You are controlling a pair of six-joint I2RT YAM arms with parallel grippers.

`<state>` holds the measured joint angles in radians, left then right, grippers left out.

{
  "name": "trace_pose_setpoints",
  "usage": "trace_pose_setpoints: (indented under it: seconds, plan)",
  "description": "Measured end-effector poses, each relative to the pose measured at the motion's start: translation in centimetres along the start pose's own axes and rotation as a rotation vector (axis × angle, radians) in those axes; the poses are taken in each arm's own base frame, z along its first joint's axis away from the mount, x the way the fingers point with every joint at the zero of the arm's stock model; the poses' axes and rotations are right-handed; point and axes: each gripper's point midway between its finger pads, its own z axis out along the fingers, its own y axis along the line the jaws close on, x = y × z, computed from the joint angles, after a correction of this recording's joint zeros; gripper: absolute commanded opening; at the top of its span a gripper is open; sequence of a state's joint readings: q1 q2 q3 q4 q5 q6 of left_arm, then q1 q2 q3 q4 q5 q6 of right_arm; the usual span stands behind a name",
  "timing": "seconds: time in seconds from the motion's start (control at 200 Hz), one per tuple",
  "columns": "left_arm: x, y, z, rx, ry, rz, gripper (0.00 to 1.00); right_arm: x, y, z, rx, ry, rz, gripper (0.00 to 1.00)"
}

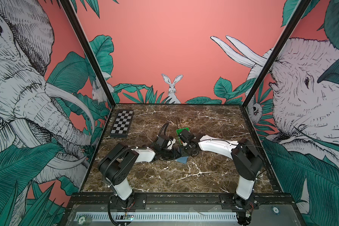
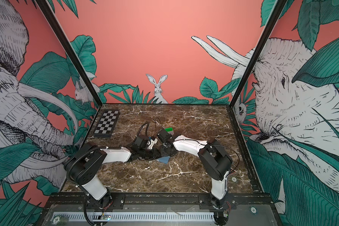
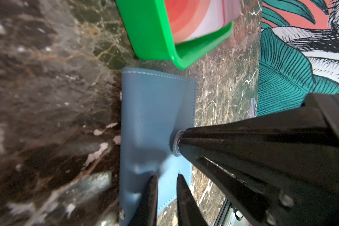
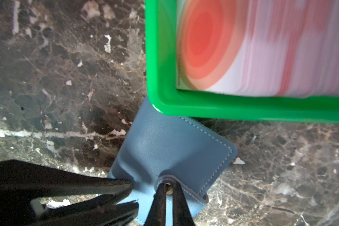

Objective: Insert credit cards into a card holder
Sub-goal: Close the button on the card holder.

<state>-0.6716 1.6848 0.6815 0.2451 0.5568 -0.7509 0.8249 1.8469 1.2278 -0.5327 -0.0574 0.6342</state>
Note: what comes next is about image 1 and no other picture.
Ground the blue card holder wallet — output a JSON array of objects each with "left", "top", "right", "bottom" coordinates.
[{"left": 176, "top": 156, "right": 188, "bottom": 164}]

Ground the green card tray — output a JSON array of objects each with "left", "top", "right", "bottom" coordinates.
[{"left": 176, "top": 128, "right": 191, "bottom": 146}]

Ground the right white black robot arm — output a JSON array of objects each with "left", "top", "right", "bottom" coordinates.
[{"left": 179, "top": 130, "right": 264, "bottom": 202}]

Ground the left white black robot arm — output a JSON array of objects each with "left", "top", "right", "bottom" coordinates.
[{"left": 98, "top": 136, "right": 182, "bottom": 201}]

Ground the black white checkerboard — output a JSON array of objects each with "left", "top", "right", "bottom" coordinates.
[{"left": 110, "top": 109, "right": 134, "bottom": 138}]

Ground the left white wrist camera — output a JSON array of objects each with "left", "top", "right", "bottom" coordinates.
[{"left": 167, "top": 137, "right": 176, "bottom": 149}]

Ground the black front mounting rail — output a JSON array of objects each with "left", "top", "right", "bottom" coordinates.
[{"left": 67, "top": 192, "right": 295, "bottom": 211}]

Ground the white slotted cable duct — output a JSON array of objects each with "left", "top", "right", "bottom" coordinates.
[{"left": 73, "top": 212, "right": 237, "bottom": 224}]

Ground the left black frame post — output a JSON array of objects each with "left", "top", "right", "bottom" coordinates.
[{"left": 59, "top": 0, "right": 116, "bottom": 107}]

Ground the black frame post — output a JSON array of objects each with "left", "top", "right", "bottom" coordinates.
[
  {"left": 242, "top": 0, "right": 311, "bottom": 108},
  {"left": 59, "top": 0, "right": 116, "bottom": 107}
]

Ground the right black frame post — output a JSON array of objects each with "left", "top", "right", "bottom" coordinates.
[{"left": 242, "top": 0, "right": 311, "bottom": 108}]

